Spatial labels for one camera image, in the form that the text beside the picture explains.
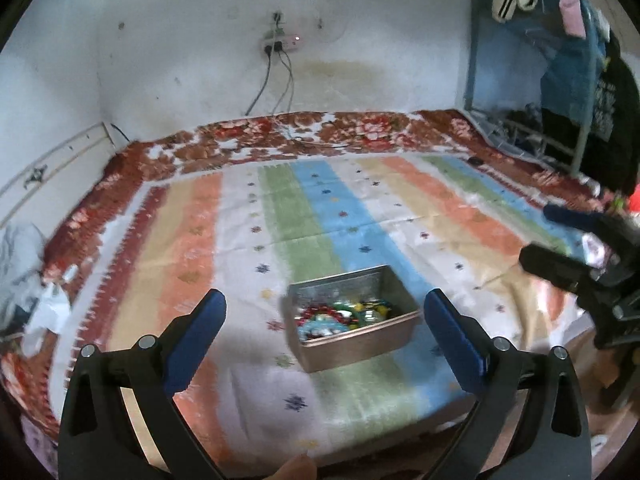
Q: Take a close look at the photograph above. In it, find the white crumpled cloth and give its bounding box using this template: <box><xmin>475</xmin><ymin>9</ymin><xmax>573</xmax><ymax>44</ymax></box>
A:
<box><xmin>0</xmin><ymin>221</ymin><xmax>77</xmax><ymax>358</ymax></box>

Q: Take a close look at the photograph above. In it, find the grey hanging cable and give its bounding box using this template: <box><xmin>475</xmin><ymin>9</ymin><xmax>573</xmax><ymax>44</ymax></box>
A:
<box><xmin>273</xmin><ymin>50</ymin><xmax>297</xmax><ymax>115</ymax></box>
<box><xmin>244</xmin><ymin>51</ymin><xmax>274</xmax><ymax>117</ymax></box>

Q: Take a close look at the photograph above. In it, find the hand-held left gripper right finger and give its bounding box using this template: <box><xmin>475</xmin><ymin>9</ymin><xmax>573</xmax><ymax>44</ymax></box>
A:
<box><xmin>422</xmin><ymin>288</ymin><xmax>593</xmax><ymax>480</ymax></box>

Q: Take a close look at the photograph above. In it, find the red bead bracelet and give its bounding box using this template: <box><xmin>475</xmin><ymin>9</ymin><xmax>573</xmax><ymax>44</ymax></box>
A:
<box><xmin>299</xmin><ymin>302</ymin><xmax>357</xmax><ymax>324</ymax></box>

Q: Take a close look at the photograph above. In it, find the multicolour bead bracelet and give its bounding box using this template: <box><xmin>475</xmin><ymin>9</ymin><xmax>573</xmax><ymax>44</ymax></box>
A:
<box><xmin>357</xmin><ymin>298</ymin><xmax>394</xmax><ymax>322</ymax></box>

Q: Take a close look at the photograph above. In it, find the thin black cable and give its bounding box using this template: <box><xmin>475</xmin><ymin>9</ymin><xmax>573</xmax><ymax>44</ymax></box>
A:
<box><xmin>286</xmin><ymin>124</ymin><xmax>352</xmax><ymax>150</ymax></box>

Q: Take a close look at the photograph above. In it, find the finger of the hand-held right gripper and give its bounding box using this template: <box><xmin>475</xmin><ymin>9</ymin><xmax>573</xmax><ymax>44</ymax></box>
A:
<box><xmin>518</xmin><ymin>244</ymin><xmax>597</xmax><ymax>295</ymax></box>
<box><xmin>543</xmin><ymin>203</ymin><xmax>617</xmax><ymax>235</ymax></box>

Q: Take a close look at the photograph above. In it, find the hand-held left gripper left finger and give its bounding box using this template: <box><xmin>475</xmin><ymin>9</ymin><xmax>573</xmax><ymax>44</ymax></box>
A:
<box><xmin>57</xmin><ymin>288</ymin><xmax>228</xmax><ymax>480</ymax></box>

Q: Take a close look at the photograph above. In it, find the white power strip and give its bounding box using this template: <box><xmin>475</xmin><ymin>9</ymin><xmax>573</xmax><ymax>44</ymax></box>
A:
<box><xmin>262</xmin><ymin>34</ymin><xmax>302</xmax><ymax>54</ymax></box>

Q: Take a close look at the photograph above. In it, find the pink garment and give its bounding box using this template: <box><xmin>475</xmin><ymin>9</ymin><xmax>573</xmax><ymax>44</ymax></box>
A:
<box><xmin>556</xmin><ymin>0</ymin><xmax>589</xmax><ymax>39</ymax></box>

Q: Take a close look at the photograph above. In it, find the striped pastel mat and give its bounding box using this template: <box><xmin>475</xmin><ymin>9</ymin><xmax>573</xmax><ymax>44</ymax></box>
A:
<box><xmin>50</xmin><ymin>152</ymin><xmax>601</xmax><ymax>461</ymax></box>

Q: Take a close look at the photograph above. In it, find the rectangular metal tin box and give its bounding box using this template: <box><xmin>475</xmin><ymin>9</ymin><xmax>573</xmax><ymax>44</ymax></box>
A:
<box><xmin>284</xmin><ymin>264</ymin><xmax>422</xmax><ymax>374</ymax></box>

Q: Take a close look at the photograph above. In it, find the blue garment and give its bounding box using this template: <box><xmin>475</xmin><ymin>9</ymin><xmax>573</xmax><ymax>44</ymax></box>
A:
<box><xmin>539</xmin><ymin>0</ymin><xmax>610</xmax><ymax>127</ymax></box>

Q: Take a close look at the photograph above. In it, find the light blue bead bracelet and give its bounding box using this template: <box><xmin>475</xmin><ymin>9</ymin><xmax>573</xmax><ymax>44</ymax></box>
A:
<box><xmin>297</xmin><ymin>322</ymin><xmax>352</xmax><ymax>344</ymax></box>

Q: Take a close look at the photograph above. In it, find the blue metal clothes rack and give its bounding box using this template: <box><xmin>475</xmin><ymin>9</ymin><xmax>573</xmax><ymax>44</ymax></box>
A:
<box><xmin>462</xmin><ymin>0</ymin><xmax>613</xmax><ymax>183</ymax></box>

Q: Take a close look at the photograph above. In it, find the person's left hand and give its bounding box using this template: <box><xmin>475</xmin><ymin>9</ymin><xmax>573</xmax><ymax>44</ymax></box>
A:
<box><xmin>269</xmin><ymin>452</ymin><xmax>319</xmax><ymax>480</ymax></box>

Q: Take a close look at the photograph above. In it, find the black printed garment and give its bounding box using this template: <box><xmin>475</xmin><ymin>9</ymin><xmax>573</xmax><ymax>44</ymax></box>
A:
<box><xmin>541</xmin><ymin>42</ymin><xmax>640</xmax><ymax>198</ymax></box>

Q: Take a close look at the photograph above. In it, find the striped colourful tablecloth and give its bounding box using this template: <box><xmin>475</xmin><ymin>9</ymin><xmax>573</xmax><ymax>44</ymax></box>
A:
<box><xmin>0</xmin><ymin>109</ymin><xmax>623</xmax><ymax>443</ymax></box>

